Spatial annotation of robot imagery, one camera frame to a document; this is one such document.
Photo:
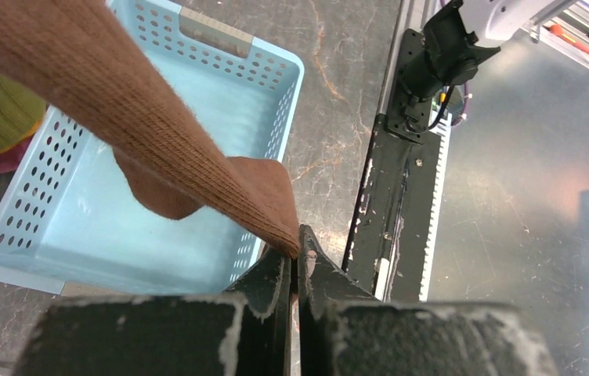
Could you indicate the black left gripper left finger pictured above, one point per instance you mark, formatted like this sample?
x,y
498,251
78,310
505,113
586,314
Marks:
x,y
242,330

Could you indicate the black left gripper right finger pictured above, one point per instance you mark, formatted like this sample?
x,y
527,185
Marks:
x,y
345,330

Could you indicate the dark brown sock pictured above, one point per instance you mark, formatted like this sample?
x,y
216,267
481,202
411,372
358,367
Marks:
x,y
76,56

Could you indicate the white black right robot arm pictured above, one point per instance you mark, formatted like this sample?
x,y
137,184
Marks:
x,y
446,53

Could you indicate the light blue plastic basket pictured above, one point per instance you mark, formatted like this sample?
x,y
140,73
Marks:
x,y
70,216

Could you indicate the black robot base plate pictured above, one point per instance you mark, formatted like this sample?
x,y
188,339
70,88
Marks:
x,y
393,227

